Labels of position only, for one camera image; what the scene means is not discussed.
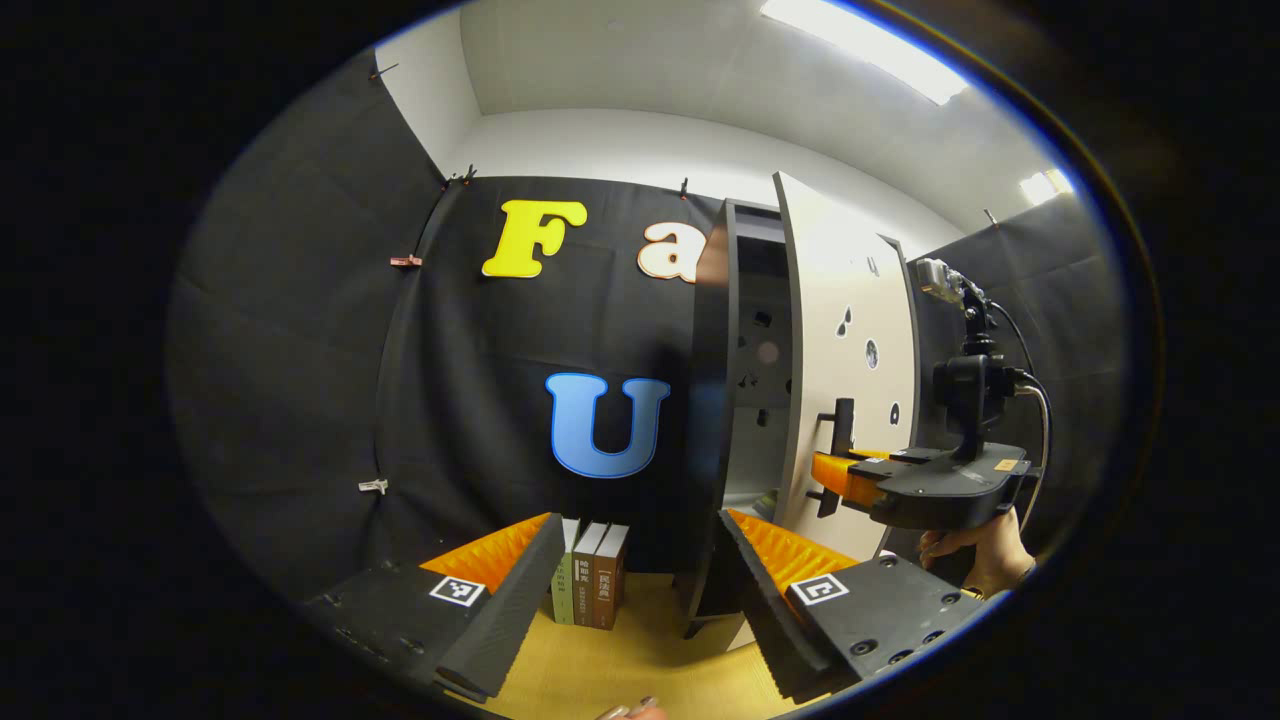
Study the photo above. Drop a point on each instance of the white clip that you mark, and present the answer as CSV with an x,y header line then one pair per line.
x,y
372,486

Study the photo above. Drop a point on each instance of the copper clip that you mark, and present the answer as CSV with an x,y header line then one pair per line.
x,y
405,261

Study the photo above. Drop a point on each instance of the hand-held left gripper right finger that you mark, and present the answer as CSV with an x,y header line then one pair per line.
x,y
765,610

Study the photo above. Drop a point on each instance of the small ceiling light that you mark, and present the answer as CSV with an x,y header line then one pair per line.
x,y
1045,187

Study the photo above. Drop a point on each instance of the dark grey cabinet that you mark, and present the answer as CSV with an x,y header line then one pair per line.
x,y
715,400

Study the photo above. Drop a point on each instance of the olive brown book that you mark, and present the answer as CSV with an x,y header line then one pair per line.
x,y
585,590

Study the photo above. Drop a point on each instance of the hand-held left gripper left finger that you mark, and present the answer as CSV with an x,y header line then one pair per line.
x,y
520,600

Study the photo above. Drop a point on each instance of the black backdrop cloth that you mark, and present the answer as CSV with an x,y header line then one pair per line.
x,y
300,350

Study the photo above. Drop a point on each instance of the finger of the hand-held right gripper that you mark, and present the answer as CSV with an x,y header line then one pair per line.
x,y
840,475
915,455

